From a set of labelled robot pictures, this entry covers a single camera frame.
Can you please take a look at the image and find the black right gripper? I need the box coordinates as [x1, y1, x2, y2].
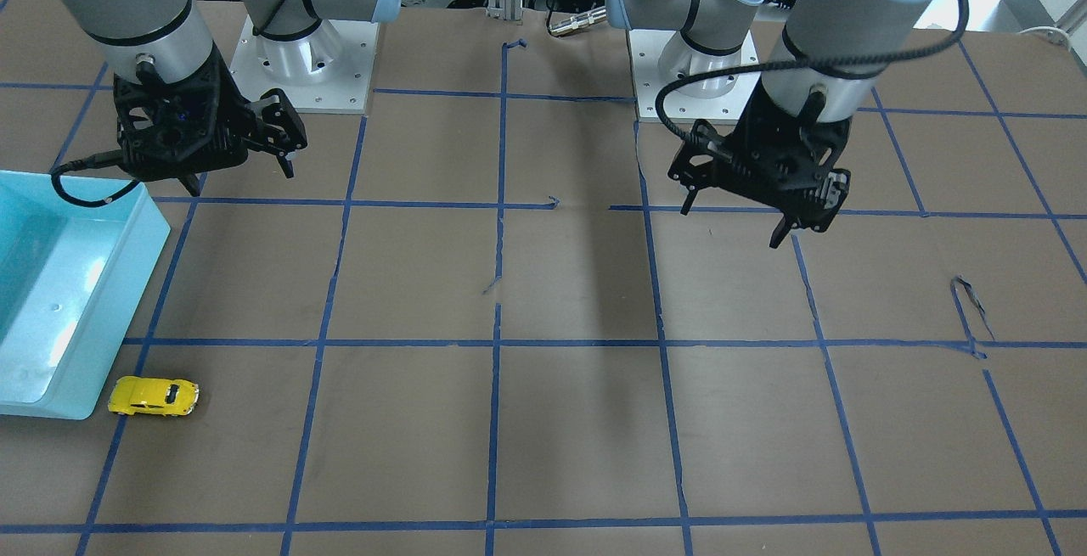
[113, 52, 308, 197]

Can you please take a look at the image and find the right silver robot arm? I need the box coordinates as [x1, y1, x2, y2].
[49, 0, 403, 208]

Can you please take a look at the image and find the turquoise plastic storage bin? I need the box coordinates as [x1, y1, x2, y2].
[1, 171, 171, 420]

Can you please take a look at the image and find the yellow beetle toy car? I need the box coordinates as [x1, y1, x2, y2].
[107, 375, 200, 417]

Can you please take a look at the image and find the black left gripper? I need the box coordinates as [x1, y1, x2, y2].
[669, 81, 853, 248]

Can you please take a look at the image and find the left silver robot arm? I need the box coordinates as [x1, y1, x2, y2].
[605, 0, 969, 248]

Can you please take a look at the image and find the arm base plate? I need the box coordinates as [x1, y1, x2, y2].
[228, 18, 383, 115]
[628, 30, 758, 126]

